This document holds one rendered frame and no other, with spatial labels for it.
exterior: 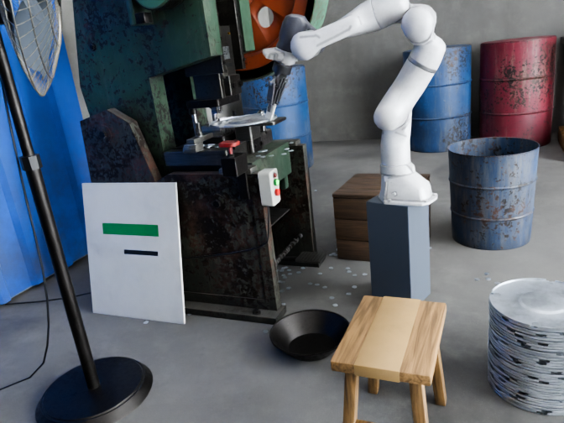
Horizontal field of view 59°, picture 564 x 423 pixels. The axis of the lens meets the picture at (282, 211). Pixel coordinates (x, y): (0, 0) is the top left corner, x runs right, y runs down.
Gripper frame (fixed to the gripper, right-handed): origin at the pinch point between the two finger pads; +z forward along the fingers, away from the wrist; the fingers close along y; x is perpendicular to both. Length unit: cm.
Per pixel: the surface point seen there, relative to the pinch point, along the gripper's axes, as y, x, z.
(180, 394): -77, -31, 76
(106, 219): -36, 47, 64
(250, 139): -2.8, 4.3, 14.1
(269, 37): 38, 28, -19
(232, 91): -2.0, 18.1, -2.0
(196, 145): -23.2, 16.3, 17.2
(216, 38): -11.9, 24.5, -22.1
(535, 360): -46, -119, 16
